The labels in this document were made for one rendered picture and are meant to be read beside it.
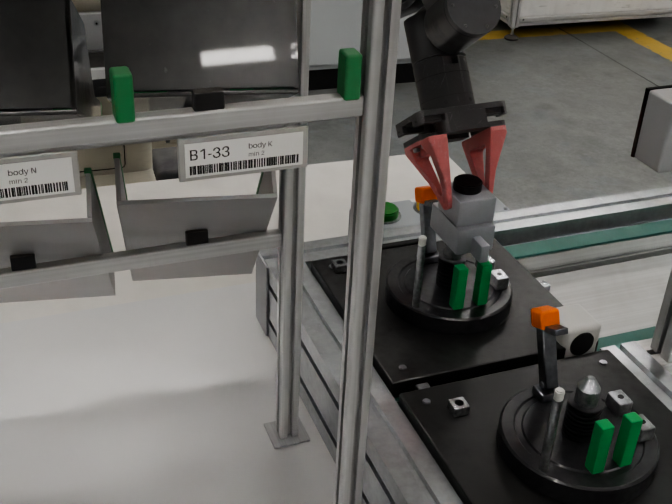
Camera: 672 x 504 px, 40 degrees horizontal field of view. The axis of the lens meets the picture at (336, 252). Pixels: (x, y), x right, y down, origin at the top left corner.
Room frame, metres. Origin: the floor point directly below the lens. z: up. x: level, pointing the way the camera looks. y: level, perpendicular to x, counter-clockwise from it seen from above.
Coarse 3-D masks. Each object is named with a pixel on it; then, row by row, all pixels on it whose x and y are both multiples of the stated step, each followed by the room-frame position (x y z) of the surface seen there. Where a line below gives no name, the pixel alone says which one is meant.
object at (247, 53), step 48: (144, 0) 0.61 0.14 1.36; (192, 0) 0.62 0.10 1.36; (240, 0) 0.63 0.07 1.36; (288, 0) 0.63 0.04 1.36; (144, 48) 0.60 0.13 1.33; (192, 48) 0.61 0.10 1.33; (240, 48) 0.61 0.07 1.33; (288, 48) 0.62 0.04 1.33; (144, 96) 0.59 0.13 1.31; (240, 96) 0.62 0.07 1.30; (288, 96) 0.64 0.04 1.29
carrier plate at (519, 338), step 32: (384, 256) 0.95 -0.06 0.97; (512, 256) 0.97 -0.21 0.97; (384, 288) 0.88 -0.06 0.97; (512, 288) 0.90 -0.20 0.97; (544, 288) 0.90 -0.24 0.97; (384, 320) 0.82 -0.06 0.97; (512, 320) 0.83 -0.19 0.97; (384, 352) 0.76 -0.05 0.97; (416, 352) 0.77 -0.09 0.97; (448, 352) 0.77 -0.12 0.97; (480, 352) 0.77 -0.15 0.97; (512, 352) 0.77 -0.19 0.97; (416, 384) 0.72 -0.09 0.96
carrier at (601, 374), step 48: (480, 384) 0.72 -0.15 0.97; (528, 384) 0.72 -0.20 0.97; (576, 384) 0.73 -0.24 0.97; (624, 384) 0.73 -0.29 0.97; (432, 432) 0.65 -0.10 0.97; (480, 432) 0.65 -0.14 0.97; (528, 432) 0.63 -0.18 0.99; (576, 432) 0.62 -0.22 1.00; (624, 432) 0.60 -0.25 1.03; (480, 480) 0.59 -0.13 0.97; (528, 480) 0.59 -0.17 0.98; (576, 480) 0.57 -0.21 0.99; (624, 480) 0.58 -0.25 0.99
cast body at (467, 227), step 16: (464, 176) 0.88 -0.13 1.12; (464, 192) 0.85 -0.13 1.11; (480, 192) 0.86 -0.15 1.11; (432, 208) 0.89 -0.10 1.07; (464, 208) 0.84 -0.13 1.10; (480, 208) 0.85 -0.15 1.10; (432, 224) 0.88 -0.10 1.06; (448, 224) 0.85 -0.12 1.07; (464, 224) 0.84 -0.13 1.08; (480, 224) 0.85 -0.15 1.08; (448, 240) 0.85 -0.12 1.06; (464, 240) 0.83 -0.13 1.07; (480, 240) 0.83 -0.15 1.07; (480, 256) 0.82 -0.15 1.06
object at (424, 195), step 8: (416, 192) 0.94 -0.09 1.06; (424, 192) 0.93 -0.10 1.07; (432, 192) 0.93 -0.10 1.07; (416, 200) 0.94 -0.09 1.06; (424, 200) 0.93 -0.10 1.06; (432, 200) 0.92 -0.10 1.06; (424, 208) 0.93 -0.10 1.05; (424, 216) 0.93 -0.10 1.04; (424, 224) 0.92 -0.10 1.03; (424, 232) 0.92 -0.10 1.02; (432, 232) 0.92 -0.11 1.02; (432, 240) 0.92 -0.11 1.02; (432, 248) 0.92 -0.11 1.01
